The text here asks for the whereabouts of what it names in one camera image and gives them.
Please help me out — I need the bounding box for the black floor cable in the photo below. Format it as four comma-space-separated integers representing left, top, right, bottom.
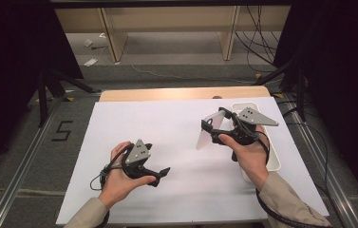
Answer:
281, 99, 330, 195

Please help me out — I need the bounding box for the left hand-held gripper cable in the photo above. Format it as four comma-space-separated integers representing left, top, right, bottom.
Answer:
89, 143, 135, 192

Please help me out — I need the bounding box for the person's left hand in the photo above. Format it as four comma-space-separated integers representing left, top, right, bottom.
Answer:
99, 141, 157, 210

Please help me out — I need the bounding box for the black metal stand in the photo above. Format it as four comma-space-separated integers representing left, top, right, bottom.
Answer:
254, 60, 308, 122
36, 67, 102, 128

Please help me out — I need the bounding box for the black curtain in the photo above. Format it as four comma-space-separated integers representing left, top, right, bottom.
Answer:
0, 0, 85, 188
273, 0, 358, 203

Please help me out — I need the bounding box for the white plastic storage box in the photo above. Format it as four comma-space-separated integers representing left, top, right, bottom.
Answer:
232, 102, 281, 183

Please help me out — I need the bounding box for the bundle of black cables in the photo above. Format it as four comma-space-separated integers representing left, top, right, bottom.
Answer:
234, 5, 279, 74

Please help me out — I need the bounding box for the right hand-held gripper cable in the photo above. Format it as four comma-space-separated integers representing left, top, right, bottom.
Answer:
237, 118, 332, 228

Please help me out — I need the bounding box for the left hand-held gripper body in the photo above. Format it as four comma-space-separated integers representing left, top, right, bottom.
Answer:
121, 139, 161, 188

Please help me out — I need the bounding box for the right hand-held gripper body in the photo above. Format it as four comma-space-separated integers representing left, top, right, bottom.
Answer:
210, 106, 279, 146

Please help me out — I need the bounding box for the hand-held gripper cable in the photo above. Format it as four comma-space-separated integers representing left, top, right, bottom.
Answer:
89, 143, 135, 192
237, 118, 332, 228

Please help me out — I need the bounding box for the person's right hand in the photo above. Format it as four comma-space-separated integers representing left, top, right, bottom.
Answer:
218, 124, 271, 190

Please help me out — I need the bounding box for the metal floor rail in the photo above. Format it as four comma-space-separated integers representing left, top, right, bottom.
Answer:
0, 94, 65, 228
281, 93, 358, 228

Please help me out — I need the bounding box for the white board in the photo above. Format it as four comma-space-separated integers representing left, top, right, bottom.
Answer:
56, 96, 330, 225

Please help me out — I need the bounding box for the white floor cable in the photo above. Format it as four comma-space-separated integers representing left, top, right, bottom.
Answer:
131, 65, 257, 86

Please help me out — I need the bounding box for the light wooden desk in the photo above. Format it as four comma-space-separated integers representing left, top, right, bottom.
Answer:
54, 4, 292, 63

